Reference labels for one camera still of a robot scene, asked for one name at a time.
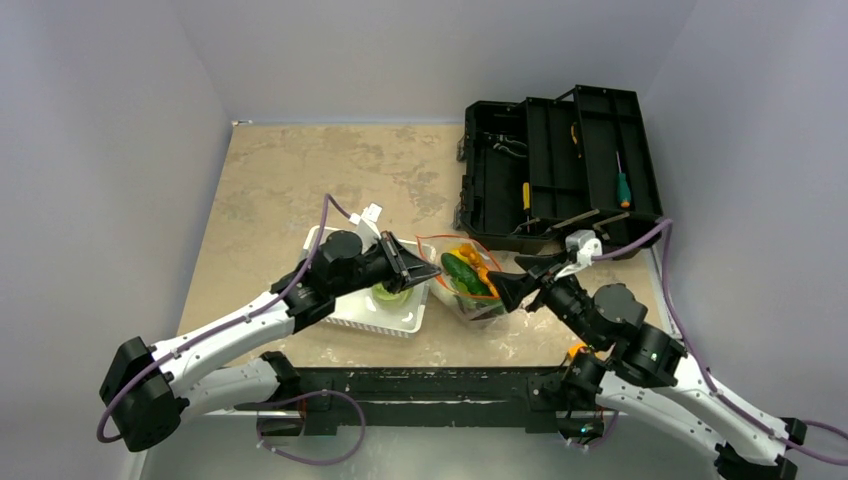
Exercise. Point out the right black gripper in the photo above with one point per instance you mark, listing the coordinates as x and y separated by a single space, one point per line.
536 287

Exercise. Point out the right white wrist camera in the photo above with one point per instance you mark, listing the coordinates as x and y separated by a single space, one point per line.
582 247

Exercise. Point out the green cabbage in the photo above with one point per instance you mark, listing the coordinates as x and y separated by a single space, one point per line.
387 299

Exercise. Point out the black pliers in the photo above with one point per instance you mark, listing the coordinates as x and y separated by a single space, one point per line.
507 145

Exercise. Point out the yellow handled screwdriver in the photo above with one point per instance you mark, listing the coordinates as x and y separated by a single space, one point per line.
526 201

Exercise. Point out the black base frame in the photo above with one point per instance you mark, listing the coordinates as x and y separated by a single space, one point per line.
537 400

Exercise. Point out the orange fruit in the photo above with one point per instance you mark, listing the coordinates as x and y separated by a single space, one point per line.
457 253

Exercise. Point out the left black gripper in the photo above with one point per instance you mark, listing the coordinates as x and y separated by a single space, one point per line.
404 266

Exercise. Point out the black open toolbox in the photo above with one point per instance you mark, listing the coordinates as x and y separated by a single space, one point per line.
567 193

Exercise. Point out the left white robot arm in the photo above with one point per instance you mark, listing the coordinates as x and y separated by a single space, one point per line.
150 389

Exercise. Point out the green handled screwdriver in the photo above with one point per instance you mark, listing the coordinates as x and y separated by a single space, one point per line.
624 195

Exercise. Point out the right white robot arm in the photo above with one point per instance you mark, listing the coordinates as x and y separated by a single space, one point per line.
632 366

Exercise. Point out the yellow black tool in tray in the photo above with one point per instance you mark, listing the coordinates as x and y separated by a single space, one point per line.
574 133

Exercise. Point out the green cucumber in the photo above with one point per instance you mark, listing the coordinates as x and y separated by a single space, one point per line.
464 275

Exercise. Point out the clear zip top bag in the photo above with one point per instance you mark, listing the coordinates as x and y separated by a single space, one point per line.
472 309

